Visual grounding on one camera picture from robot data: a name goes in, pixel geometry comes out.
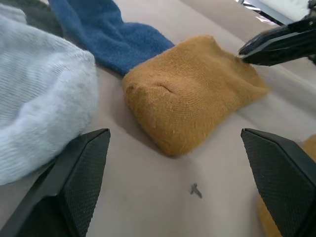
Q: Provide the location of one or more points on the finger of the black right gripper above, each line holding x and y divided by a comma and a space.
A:
286, 29
284, 53

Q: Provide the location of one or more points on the dark grey sock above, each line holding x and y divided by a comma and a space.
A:
43, 17

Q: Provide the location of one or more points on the mustard yellow knit sock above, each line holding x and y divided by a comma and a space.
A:
187, 98
311, 148

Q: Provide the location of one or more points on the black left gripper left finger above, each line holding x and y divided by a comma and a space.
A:
74, 187

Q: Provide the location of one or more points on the dark metal frame bar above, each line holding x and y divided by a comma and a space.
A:
266, 12

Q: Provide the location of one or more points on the light blue ribbed sock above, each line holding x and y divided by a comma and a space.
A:
37, 98

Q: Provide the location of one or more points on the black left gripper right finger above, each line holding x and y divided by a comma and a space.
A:
279, 172

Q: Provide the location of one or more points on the blue fleece sock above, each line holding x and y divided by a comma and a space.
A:
116, 37

